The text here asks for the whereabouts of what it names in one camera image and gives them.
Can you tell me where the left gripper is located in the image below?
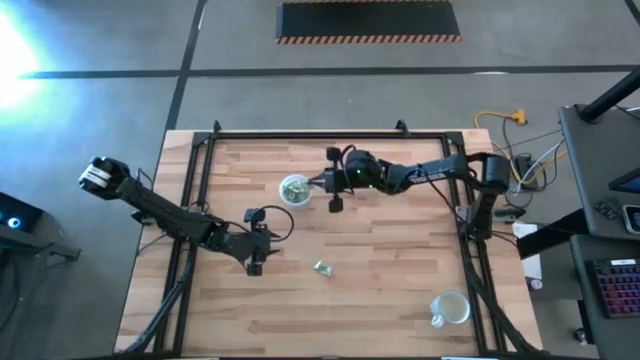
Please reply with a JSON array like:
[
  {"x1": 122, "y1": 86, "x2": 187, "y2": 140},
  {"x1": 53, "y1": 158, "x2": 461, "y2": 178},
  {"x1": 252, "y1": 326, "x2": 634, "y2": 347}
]
[{"x1": 234, "y1": 223, "x2": 283, "y2": 278}]

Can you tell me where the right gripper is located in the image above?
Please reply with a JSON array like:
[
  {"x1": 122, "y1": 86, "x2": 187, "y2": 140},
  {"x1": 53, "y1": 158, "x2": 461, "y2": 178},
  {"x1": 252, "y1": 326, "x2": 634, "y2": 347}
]
[{"x1": 307, "y1": 167, "x2": 352, "y2": 214}]

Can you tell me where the heap of packets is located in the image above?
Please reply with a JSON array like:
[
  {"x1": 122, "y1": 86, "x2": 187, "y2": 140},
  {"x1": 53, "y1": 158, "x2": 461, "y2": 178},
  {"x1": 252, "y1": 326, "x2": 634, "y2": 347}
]
[{"x1": 282, "y1": 178, "x2": 311, "y2": 204}]

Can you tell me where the clear plastic round container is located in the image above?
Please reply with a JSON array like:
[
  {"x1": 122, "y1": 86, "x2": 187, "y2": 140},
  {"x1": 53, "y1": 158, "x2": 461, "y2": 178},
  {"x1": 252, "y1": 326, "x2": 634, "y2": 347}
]
[{"x1": 278, "y1": 173, "x2": 315, "y2": 210}]

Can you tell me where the black hazard-striped floor mat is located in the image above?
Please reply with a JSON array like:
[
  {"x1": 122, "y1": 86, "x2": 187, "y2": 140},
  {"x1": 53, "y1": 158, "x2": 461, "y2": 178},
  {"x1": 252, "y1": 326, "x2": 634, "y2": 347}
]
[{"x1": 274, "y1": 0, "x2": 463, "y2": 46}]

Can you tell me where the black power strip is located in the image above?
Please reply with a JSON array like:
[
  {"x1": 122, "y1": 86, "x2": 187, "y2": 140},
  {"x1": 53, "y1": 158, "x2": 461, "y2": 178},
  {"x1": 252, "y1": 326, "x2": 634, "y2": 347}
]
[{"x1": 513, "y1": 153, "x2": 540, "y2": 192}]

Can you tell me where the white paper sheet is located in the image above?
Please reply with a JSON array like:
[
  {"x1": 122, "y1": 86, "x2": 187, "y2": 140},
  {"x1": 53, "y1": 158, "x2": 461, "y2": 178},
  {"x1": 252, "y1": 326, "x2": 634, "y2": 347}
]
[{"x1": 511, "y1": 221, "x2": 544, "y2": 282}]

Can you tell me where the black box blue light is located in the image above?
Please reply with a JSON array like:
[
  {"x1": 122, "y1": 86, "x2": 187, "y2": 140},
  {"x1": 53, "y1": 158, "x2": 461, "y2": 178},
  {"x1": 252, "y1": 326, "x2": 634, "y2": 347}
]
[{"x1": 0, "y1": 191, "x2": 45, "y2": 234}]

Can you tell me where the dark grey desk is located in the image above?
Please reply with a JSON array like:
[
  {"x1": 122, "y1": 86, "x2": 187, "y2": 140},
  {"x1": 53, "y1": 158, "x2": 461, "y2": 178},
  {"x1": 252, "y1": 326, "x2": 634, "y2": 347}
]
[
  {"x1": 557, "y1": 102, "x2": 640, "y2": 242},
  {"x1": 568, "y1": 232, "x2": 640, "y2": 360}
]

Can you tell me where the black pole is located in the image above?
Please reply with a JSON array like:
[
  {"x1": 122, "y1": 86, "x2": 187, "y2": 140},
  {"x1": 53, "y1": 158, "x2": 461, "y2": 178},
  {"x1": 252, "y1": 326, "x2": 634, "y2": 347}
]
[{"x1": 578, "y1": 67, "x2": 640, "y2": 124}]

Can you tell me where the tablet screen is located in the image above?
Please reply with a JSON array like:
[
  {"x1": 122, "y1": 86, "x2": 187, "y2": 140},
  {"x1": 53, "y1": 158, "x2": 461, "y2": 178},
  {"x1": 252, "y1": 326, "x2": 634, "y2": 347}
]
[{"x1": 607, "y1": 167, "x2": 640, "y2": 195}]

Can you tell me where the smartphone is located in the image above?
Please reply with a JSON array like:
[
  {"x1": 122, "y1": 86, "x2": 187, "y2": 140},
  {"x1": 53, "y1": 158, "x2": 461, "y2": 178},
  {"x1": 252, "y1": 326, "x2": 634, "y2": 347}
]
[{"x1": 621, "y1": 203, "x2": 640, "y2": 235}]

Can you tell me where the backlit keyboard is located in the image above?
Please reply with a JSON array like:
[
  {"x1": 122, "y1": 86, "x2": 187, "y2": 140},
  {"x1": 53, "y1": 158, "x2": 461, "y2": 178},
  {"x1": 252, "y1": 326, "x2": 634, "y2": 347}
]
[{"x1": 582, "y1": 256, "x2": 640, "y2": 320}]

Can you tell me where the black left camera cable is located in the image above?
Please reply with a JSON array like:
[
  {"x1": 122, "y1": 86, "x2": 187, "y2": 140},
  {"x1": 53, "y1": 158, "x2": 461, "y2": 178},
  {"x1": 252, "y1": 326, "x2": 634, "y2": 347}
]
[{"x1": 260, "y1": 203, "x2": 296, "y2": 244}]

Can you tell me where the yellow extension cord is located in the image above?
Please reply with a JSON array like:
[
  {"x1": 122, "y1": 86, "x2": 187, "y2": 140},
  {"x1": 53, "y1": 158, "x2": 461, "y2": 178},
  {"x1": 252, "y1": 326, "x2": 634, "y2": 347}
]
[{"x1": 473, "y1": 107, "x2": 570, "y2": 186}]

